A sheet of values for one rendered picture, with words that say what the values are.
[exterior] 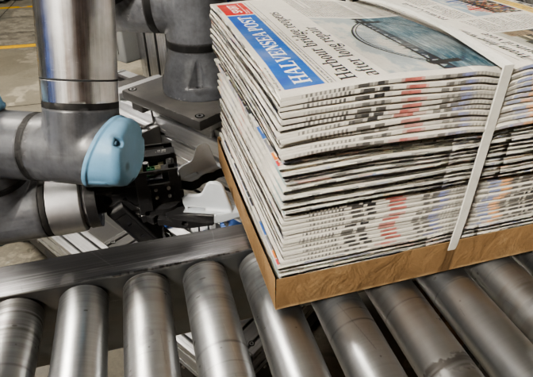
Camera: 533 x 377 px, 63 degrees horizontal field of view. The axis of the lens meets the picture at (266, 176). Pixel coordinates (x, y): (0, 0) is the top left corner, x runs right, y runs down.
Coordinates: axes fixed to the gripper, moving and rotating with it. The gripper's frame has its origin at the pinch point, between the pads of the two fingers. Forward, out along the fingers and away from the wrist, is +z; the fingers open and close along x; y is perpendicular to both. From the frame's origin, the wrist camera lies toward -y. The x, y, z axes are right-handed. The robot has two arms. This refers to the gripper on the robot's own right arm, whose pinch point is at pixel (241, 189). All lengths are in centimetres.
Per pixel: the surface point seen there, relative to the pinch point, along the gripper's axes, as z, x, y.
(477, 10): 26.6, -6.7, 24.0
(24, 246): -66, 97, -79
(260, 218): -1.5, -15.8, 7.2
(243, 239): -2.3, -11.3, 0.9
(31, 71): -94, 310, -80
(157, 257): -12.4, -11.7, 0.9
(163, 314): -12.4, -19.4, 0.3
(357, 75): 4.5, -21.6, 23.9
